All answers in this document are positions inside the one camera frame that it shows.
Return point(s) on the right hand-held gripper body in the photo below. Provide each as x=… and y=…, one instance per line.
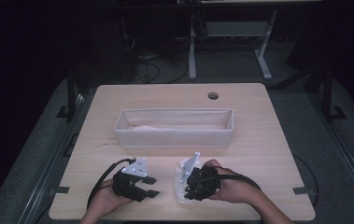
x=201, y=183

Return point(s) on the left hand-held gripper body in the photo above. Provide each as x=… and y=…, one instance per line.
x=128, y=186

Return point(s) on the white sock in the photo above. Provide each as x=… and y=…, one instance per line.
x=179, y=190

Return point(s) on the white fabric storage box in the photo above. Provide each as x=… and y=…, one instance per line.
x=171, y=140

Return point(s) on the person's left hand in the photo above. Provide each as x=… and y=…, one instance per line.
x=106, y=200

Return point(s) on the person's right hand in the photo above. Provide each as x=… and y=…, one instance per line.
x=235, y=191

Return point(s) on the pale cloth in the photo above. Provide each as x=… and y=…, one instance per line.
x=146, y=127

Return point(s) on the black metal stand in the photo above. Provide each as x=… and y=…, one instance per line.
x=71, y=96
x=327, y=93

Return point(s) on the black table edge bracket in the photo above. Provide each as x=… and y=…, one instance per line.
x=62, y=189
x=300, y=190

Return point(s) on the aluminium rail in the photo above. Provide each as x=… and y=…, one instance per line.
x=349, y=160
x=49, y=174

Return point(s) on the white desk frame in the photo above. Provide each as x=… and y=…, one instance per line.
x=192, y=56

